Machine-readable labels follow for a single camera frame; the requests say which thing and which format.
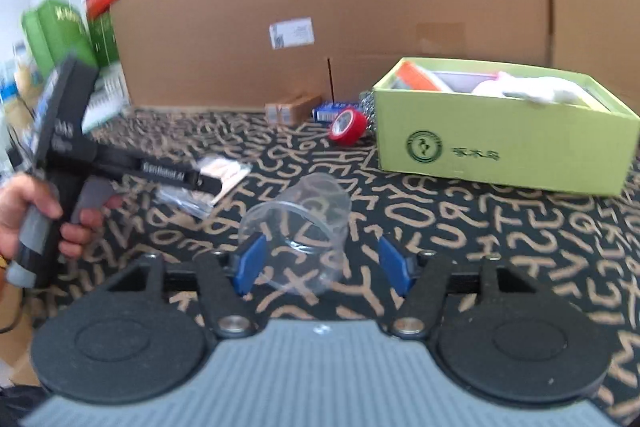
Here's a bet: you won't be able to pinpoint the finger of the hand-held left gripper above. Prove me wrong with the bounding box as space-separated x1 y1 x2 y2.
186 169 224 198

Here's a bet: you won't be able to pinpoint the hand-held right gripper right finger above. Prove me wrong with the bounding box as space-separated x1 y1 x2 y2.
377 234 540 341

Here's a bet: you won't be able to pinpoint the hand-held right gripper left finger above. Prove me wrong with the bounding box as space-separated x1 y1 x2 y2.
102 234 266 341

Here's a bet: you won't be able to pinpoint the clear plastic cup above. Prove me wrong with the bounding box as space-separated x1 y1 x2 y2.
237 173 353 298

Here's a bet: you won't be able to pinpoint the green cardboard box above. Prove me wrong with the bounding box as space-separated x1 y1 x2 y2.
372 57 640 197

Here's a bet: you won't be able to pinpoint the white cotton glove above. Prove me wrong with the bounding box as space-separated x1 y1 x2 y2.
472 71 513 98
502 77 584 106

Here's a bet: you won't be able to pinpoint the person's left hand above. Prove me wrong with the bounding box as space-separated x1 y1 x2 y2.
0 172 123 259

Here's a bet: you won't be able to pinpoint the clear packet orange white contents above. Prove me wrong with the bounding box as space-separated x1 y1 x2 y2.
192 155 253 198

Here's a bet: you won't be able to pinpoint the clear packet dark contents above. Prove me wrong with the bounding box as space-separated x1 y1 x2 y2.
156 186 217 221

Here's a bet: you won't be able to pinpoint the white green carton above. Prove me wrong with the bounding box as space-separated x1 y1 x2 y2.
81 62 132 134

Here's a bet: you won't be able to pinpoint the black letter print mat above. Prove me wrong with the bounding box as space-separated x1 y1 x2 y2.
27 104 640 427

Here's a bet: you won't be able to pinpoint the green bag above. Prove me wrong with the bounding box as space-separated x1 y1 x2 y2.
21 0 119 78

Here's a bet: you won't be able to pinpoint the small brown cardboard box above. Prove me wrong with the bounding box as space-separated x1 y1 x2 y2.
265 93 323 126

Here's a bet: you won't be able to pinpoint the small blue box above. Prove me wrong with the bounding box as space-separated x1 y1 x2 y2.
312 102 352 122

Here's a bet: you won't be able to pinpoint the red tape roll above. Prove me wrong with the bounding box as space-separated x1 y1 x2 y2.
328 108 370 146

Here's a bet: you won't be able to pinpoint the white shipping label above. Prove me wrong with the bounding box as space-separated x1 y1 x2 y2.
269 17 316 50

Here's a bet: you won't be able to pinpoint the dark cloth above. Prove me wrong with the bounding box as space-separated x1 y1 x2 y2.
0 384 47 427

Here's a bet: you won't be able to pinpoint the metal chain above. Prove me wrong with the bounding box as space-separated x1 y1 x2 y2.
358 89 377 131

